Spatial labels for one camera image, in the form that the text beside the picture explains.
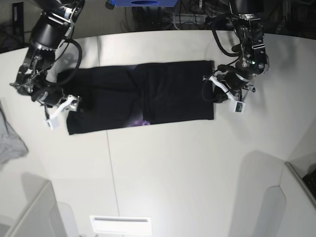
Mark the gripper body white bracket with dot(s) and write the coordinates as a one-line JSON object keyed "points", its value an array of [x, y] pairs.
{"points": [[229, 86], [55, 101]]}

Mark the black T-shirt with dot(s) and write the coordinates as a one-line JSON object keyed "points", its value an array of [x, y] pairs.
{"points": [[115, 97]]}

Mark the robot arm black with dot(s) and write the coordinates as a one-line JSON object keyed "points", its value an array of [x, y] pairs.
{"points": [[53, 28], [250, 54]]}

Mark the grey cloth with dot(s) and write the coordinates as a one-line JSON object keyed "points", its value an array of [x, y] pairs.
{"points": [[11, 145]]}

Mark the black equipment rack left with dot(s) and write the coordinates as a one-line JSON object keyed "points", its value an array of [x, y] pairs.
{"points": [[18, 19]]}

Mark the blue plastic bin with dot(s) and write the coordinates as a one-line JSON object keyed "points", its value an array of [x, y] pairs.
{"points": [[150, 3]]}

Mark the black keyboard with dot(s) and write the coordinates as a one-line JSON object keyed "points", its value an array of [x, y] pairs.
{"points": [[310, 181]]}

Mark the white bin right front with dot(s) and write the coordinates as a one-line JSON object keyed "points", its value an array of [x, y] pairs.
{"points": [[289, 209]]}

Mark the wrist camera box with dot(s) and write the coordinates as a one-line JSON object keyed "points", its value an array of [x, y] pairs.
{"points": [[237, 106], [52, 124]]}

